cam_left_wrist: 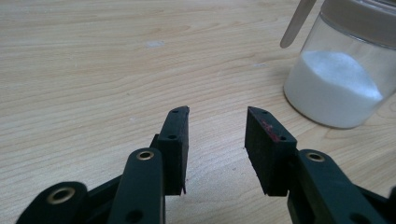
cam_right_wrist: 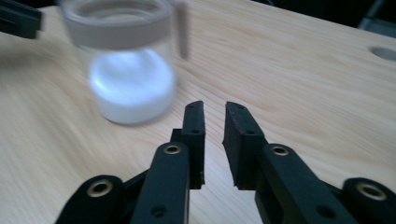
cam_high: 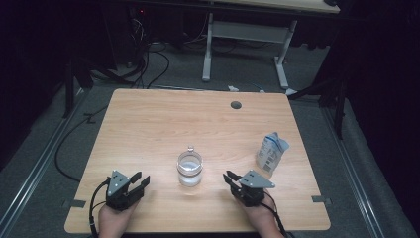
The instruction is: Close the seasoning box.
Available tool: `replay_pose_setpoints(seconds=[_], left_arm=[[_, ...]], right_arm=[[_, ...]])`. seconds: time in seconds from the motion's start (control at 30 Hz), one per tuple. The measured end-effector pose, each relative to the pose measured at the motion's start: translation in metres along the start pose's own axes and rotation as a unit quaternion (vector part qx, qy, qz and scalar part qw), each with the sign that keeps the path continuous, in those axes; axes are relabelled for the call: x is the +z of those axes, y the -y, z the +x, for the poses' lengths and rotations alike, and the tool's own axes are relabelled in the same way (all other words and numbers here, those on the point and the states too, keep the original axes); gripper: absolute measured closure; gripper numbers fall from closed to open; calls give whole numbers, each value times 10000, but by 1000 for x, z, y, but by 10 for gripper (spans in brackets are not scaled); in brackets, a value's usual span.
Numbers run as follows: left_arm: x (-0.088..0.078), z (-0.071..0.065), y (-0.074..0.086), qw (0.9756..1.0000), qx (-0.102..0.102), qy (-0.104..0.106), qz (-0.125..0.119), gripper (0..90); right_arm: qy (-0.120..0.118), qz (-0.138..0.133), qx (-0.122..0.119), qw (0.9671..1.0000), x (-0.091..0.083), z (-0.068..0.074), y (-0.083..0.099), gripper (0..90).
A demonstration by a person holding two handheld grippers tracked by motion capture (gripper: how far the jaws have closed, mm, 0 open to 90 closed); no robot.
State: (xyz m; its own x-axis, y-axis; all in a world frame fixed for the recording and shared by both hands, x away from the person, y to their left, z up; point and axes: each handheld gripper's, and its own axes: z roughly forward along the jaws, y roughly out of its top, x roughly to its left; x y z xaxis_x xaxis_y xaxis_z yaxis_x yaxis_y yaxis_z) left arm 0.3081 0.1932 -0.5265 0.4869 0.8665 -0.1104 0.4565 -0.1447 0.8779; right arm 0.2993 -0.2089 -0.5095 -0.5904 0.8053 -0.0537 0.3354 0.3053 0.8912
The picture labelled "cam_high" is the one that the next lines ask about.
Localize long black floor cable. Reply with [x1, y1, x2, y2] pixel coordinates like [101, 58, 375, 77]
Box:
[53, 104, 111, 183]

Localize left hand-held gripper black cable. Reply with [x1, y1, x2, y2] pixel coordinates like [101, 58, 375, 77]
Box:
[88, 178, 112, 238]

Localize metal floor rail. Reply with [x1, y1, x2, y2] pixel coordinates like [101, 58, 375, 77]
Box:
[321, 105, 386, 238]
[0, 87, 90, 232]

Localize clear glass jar hinged lid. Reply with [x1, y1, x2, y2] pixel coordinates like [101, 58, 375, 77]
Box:
[176, 145, 204, 188]

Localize black metal stand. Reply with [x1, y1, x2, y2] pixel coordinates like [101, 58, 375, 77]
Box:
[62, 58, 137, 119]
[286, 73, 349, 140]

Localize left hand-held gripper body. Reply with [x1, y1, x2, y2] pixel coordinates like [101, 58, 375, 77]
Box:
[105, 170, 141, 212]

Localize right hand-held gripper black cable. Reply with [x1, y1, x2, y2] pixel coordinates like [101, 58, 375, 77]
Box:
[262, 190, 290, 238]

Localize person's left hand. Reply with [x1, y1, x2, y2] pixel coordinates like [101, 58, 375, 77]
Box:
[98, 201, 139, 238]

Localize bundle of black cables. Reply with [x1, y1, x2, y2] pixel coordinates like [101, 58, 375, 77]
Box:
[127, 8, 171, 89]

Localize white and blue packet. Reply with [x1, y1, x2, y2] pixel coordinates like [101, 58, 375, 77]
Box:
[256, 131, 291, 177]

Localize hand-held gripper black cable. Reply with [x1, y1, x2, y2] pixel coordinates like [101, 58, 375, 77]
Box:
[262, 190, 290, 238]
[88, 178, 112, 238]

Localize white desk with metal frame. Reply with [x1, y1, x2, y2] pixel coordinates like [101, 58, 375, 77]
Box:
[201, 0, 341, 97]

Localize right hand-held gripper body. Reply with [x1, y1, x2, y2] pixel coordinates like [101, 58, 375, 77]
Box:
[232, 170, 276, 208]

